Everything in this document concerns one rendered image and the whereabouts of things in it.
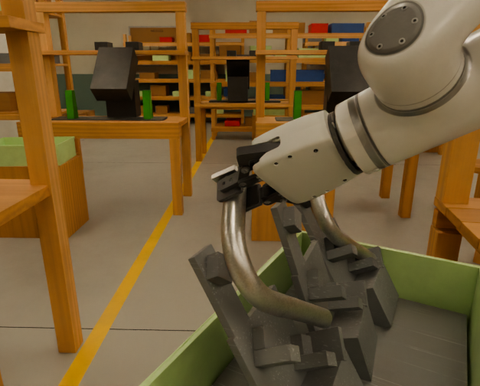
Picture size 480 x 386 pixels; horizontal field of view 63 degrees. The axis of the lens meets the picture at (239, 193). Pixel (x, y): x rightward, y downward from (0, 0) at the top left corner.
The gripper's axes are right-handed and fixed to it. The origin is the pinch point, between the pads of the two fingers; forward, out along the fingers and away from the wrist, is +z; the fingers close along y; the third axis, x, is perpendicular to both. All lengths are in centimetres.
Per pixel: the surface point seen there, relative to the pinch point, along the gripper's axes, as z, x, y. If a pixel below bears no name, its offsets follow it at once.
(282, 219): 2.0, -2.9, -13.3
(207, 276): 6.9, 9.1, -1.6
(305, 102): 201, -559, -469
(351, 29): 70, -635, -435
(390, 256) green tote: -2, -10, -54
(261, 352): 5.8, 17.0, -11.5
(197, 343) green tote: 18.9, 13.5, -12.6
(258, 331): 6.0, 14.3, -11.2
